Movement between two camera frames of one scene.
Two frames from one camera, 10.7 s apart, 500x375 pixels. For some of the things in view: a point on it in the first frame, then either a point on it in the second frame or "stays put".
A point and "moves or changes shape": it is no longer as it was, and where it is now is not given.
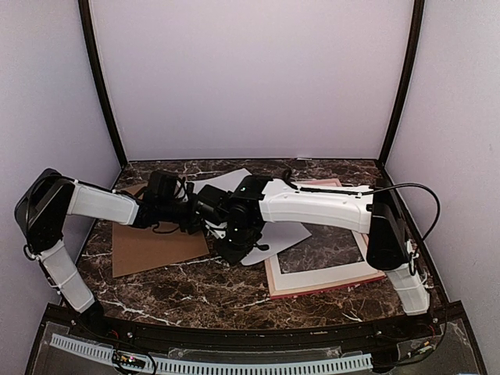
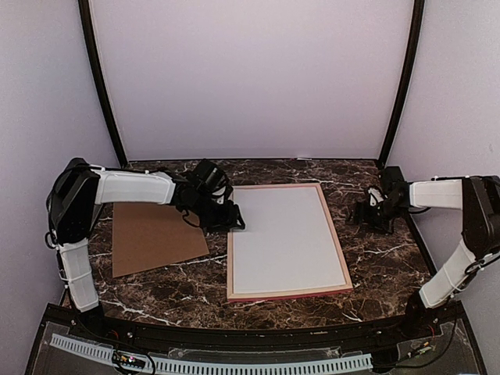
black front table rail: x=115 y=330 stays put
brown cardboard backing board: x=137 y=248 stays put
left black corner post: x=97 y=82 stays put
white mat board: x=274 y=235 moves or changes shape
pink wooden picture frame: x=324 y=183 → x=294 y=292
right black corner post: x=410 y=73 stays put
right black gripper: x=234 y=256 → x=366 y=217
